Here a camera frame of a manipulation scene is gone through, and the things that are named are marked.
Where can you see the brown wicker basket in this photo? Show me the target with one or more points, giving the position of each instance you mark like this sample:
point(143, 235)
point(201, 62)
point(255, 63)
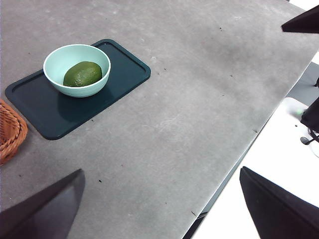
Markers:
point(10, 134)

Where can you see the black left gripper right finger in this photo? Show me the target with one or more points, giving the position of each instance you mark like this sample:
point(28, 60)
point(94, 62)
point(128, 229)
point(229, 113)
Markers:
point(281, 214)

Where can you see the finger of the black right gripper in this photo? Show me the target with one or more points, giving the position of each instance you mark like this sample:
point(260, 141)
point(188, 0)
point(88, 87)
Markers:
point(306, 22)

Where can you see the green avocado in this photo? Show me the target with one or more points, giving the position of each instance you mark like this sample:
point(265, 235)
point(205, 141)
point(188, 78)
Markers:
point(83, 74)

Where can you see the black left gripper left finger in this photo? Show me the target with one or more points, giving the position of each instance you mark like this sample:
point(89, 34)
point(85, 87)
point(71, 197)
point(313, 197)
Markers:
point(37, 219)

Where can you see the black rectangular tray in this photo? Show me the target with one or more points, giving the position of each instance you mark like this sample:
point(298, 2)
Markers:
point(87, 112)

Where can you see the teal ribbed bowl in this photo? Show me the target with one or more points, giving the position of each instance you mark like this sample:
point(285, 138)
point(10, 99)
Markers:
point(64, 59)

